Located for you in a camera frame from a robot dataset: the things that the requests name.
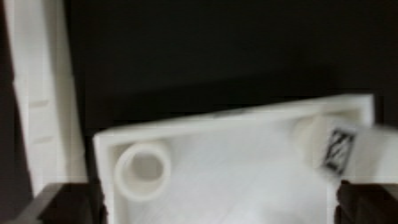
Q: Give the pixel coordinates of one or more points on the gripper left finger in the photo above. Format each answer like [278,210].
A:
[68,204]

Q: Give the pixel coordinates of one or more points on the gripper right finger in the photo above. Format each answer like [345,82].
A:
[367,203]

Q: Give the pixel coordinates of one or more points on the white square tabletop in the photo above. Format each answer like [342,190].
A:
[209,170]

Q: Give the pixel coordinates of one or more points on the white U-shaped fence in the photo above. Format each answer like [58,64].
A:
[45,92]

